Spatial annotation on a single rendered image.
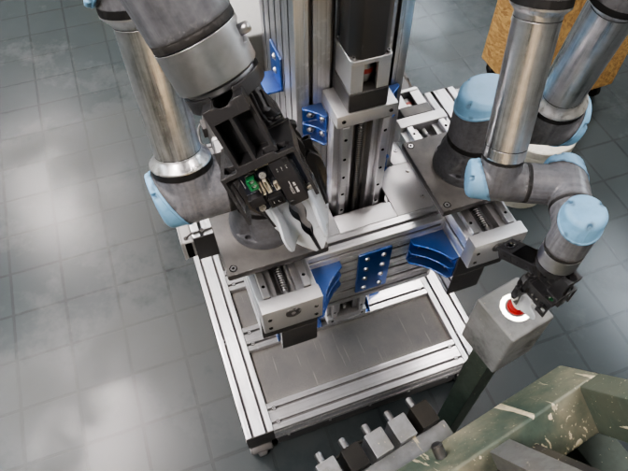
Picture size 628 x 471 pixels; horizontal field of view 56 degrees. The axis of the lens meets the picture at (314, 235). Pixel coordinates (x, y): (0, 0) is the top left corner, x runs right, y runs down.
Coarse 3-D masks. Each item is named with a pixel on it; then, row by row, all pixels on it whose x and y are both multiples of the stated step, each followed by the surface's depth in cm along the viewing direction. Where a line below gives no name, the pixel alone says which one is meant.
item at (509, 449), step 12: (504, 444) 115; (516, 444) 113; (492, 456) 114; (504, 456) 111; (516, 456) 109; (528, 456) 107; (540, 456) 106; (504, 468) 112; (516, 468) 107; (528, 468) 104; (540, 468) 102; (552, 468) 101; (564, 468) 99; (576, 468) 98
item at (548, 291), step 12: (540, 264) 110; (528, 276) 116; (552, 276) 109; (564, 276) 108; (576, 276) 109; (528, 288) 117; (540, 288) 114; (552, 288) 112; (564, 288) 109; (576, 288) 114; (540, 300) 114; (552, 300) 114; (564, 300) 117; (540, 312) 116
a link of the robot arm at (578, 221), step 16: (560, 208) 101; (576, 208) 98; (592, 208) 98; (560, 224) 100; (576, 224) 97; (592, 224) 96; (544, 240) 108; (560, 240) 101; (576, 240) 99; (592, 240) 99; (560, 256) 104; (576, 256) 103
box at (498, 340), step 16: (512, 288) 132; (480, 304) 130; (496, 304) 130; (480, 320) 133; (496, 320) 128; (528, 320) 128; (544, 320) 128; (464, 336) 144; (480, 336) 137; (496, 336) 130; (512, 336) 126; (528, 336) 129; (480, 352) 140; (496, 352) 133; (512, 352) 133; (496, 368) 138
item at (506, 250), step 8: (512, 240) 121; (504, 248) 120; (512, 248) 119; (520, 248) 119; (528, 248) 118; (504, 256) 120; (512, 256) 117; (520, 256) 116; (528, 256) 116; (520, 264) 116; (528, 264) 114; (536, 272) 113
